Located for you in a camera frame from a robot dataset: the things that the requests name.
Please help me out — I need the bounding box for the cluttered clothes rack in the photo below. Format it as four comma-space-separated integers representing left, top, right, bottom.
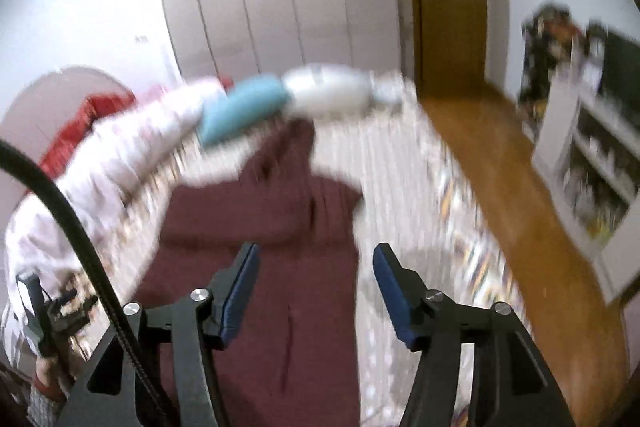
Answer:
517, 2, 586, 120

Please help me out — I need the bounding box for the cream pillow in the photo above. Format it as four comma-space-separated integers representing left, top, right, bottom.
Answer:
281, 63, 406, 118

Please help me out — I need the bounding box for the wooden door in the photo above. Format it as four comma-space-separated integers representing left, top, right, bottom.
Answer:
397, 0, 488, 98

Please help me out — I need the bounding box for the black television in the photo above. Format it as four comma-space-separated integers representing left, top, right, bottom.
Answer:
597, 29, 640, 128

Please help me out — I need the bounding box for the red cloth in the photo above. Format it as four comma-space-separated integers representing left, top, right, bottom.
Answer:
37, 77, 236, 180

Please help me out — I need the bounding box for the maroon quilted jacket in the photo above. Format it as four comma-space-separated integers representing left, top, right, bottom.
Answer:
132, 119, 366, 427

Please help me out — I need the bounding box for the white shelf unit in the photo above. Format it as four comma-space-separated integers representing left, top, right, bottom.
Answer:
530, 42, 640, 308

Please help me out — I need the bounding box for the pale arched headboard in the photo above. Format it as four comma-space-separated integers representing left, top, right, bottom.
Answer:
0, 66, 138, 228

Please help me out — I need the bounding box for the black cable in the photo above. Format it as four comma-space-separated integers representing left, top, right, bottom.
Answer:
0, 141, 171, 427

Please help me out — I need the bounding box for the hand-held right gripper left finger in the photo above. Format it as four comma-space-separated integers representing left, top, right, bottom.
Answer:
59, 243, 261, 427

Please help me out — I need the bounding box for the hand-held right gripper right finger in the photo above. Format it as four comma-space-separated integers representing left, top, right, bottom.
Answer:
372, 243, 576, 427

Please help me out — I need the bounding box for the beige dotted quilt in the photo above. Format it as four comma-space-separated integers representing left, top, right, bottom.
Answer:
120, 82, 526, 427

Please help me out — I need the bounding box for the pink floral blanket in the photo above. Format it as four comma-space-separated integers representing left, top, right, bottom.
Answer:
0, 79, 231, 358

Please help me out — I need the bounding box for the person's left hand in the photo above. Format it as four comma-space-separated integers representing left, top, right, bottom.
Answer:
36, 353, 77, 401

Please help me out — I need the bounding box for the teal pillow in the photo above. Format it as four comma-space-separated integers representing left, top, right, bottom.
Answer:
196, 74, 291, 146

